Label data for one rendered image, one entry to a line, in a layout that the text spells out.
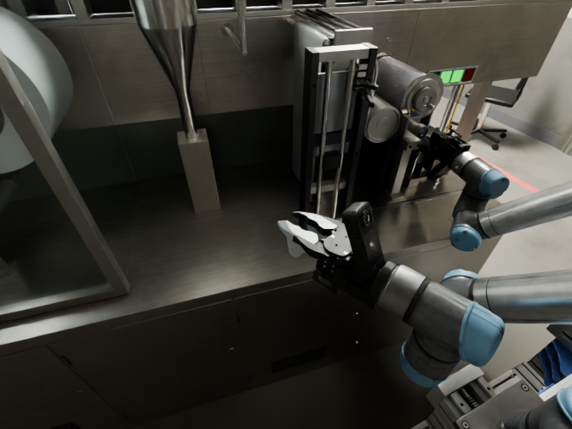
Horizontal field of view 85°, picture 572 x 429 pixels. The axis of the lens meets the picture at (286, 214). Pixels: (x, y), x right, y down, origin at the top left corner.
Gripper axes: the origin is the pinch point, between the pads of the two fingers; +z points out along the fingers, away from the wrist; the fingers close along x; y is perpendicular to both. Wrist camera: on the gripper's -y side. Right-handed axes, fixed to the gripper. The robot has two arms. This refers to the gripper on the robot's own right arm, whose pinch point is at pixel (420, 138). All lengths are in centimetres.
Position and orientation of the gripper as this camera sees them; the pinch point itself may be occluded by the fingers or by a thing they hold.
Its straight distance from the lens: 124.7
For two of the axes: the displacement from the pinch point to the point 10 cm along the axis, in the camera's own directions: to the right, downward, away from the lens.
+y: 0.0, -7.5, -6.6
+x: -9.6, 1.9, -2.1
